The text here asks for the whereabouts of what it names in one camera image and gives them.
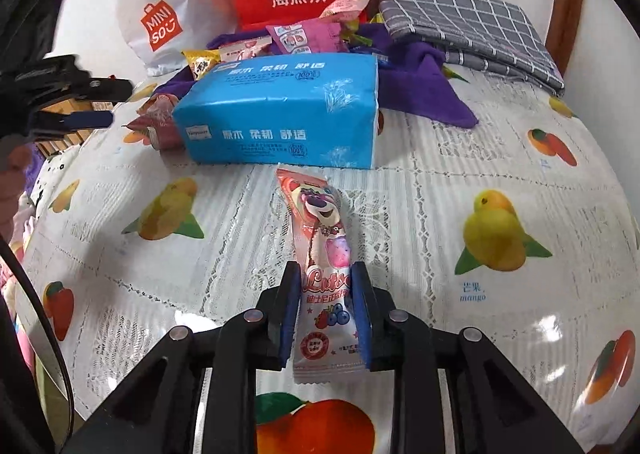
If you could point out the pale pink labelled snack packet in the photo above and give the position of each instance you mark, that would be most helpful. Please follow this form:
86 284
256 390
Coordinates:
245 46

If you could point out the pink bear snack stick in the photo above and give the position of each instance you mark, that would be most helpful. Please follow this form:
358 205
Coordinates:
320 234

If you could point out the person's left hand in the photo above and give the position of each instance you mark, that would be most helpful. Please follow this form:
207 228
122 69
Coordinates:
14 179

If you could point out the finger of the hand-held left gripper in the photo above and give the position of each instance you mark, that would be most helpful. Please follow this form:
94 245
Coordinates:
105 90
92 119

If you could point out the pink triangular snack packet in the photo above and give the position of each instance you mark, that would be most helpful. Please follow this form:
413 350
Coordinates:
155 126

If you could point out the blue tissue pack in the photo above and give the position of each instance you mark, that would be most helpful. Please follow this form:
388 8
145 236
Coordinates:
280 114

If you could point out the grey checked folded cloth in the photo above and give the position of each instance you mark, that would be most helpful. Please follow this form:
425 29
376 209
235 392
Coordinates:
465 29

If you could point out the purple towel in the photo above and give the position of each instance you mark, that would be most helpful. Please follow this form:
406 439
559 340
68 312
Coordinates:
425 84

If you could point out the small pink snack packet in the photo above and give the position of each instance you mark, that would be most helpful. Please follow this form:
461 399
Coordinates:
350 4

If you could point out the brown wooden door frame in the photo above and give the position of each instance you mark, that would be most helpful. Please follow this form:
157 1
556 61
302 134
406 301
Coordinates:
565 9

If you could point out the yellow snack packet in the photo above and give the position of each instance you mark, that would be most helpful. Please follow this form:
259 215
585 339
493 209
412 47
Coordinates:
200 63

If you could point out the fruit-printed tablecloth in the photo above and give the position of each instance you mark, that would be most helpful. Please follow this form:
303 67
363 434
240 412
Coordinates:
425 234

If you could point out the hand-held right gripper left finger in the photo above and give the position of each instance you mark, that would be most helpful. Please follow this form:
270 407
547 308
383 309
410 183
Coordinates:
291 319

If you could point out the green snack packet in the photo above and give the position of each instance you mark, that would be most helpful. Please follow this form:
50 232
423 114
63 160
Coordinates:
357 37

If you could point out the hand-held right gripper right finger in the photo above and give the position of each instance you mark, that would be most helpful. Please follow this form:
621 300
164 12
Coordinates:
361 319

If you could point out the magenta snack packet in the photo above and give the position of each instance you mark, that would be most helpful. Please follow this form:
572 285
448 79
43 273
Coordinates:
305 36

